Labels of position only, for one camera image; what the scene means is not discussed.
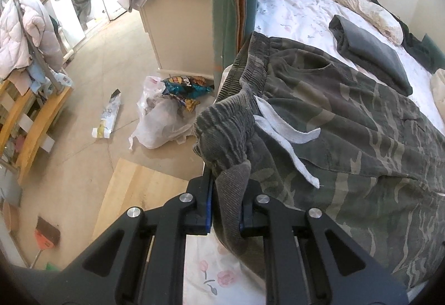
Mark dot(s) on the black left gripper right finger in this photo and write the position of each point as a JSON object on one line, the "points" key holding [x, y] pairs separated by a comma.
{"points": [[310, 260]]}

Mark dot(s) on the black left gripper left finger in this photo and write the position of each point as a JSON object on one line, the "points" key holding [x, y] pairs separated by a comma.
{"points": [[140, 258]]}

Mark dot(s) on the camouflage pants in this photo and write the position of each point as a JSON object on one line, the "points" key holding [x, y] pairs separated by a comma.
{"points": [[330, 151]]}

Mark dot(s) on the dark green clothing pile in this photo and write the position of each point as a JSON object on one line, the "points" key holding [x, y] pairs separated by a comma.
{"points": [[424, 51]]}

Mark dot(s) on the light wooden board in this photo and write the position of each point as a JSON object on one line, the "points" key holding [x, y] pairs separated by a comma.
{"points": [[134, 185]]}

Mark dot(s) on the orange dustpan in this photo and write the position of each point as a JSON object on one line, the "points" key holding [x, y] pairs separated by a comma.
{"points": [[47, 236]]}

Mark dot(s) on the white plastic trash bag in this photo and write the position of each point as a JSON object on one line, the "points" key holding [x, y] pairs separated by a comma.
{"points": [[161, 118]]}

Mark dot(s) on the white snack wrapper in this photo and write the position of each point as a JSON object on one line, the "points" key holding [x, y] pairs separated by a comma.
{"points": [[108, 117]]}

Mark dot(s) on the colourful snack bags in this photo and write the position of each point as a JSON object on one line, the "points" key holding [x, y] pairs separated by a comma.
{"points": [[187, 90]]}

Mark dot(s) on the yellow wooden rack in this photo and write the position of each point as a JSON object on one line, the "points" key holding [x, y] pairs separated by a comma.
{"points": [[14, 118]]}

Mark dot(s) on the folded dark grey garment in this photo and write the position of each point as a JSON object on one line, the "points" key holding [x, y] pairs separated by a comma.
{"points": [[365, 50]]}

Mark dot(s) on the pink puffer jacket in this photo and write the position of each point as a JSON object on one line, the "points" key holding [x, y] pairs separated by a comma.
{"points": [[32, 21]]}

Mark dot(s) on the cream cabinet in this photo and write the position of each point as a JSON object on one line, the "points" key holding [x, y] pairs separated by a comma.
{"points": [[180, 32]]}

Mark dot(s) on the white floral bed sheet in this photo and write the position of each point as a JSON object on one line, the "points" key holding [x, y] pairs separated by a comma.
{"points": [[306, 9]]}

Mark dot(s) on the cream knitted pillow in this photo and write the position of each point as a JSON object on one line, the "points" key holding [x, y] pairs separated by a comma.
{"points": [[368, 11]]}

